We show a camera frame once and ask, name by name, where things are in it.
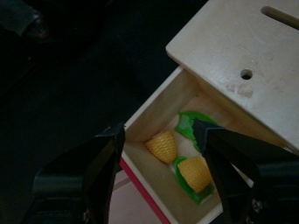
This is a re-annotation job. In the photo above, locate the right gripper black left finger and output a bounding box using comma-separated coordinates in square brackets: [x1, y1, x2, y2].
[21, 122, 126, 224]

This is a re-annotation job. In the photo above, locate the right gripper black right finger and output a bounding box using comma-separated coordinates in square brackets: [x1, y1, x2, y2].
[192, 117, 299, 224]

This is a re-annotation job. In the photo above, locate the wooden drawer with red front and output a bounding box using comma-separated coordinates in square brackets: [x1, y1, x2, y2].
[117, 66, 289, 224]

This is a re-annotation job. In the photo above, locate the toy corn piece with husk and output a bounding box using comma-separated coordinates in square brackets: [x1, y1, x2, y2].
[172, 156, 216, 205]

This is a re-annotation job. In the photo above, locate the pink cutting mat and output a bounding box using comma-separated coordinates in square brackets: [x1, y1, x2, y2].
[108, 170, 163, 224]

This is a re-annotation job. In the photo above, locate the green toy corn husk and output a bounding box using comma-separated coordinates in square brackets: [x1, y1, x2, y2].
[173, 110, 220, 152]

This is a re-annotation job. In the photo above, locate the yellow toy corn piece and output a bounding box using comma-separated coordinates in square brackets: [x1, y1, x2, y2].
[144, 130, 179, 165]

